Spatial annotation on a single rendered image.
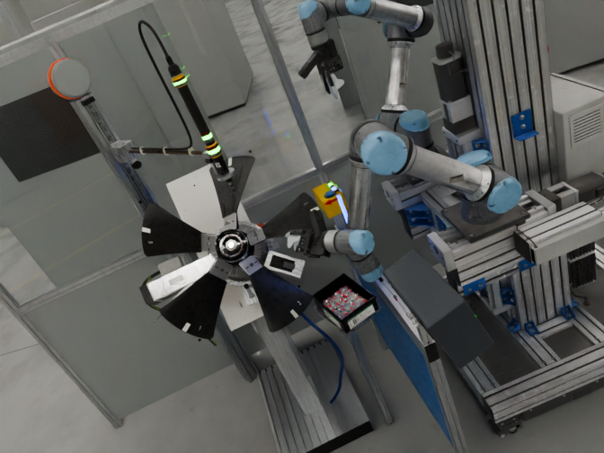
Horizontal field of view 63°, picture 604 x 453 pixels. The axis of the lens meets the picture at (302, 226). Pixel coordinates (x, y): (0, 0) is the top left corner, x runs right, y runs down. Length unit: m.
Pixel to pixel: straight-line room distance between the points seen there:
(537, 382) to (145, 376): 2.08
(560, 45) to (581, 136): 3.35
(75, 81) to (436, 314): 1.67
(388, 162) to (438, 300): 0.40
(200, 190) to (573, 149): 1.47
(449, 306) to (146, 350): 2.12
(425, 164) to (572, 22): 4.01
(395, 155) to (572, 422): 1.54
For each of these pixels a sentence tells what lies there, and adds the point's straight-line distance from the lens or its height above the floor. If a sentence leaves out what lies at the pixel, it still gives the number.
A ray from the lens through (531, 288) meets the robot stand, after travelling 2.38.
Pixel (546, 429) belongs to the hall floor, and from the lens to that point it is 2.50.
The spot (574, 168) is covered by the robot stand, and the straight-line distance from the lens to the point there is 2.11.
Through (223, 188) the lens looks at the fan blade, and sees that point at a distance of 1.96.
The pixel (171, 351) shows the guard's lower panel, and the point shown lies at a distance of 3.04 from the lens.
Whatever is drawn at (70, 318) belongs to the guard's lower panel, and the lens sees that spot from 2.90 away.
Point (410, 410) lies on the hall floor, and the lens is 2.61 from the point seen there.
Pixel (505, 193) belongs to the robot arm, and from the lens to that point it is 1.60.
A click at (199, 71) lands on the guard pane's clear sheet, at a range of 2.39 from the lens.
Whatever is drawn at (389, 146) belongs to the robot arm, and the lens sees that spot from 1.38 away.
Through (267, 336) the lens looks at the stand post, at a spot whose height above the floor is 0.64.
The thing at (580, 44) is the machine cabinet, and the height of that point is 0.26.
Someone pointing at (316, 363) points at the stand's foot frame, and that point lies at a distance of 2.85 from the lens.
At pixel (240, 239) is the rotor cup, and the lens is 1.83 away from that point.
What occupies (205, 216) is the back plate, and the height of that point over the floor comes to 1.21.
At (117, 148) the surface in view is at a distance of 2.21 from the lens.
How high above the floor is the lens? 2.10
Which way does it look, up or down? 30 degrees down
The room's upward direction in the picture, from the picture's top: 23 degrees counter-clockwise
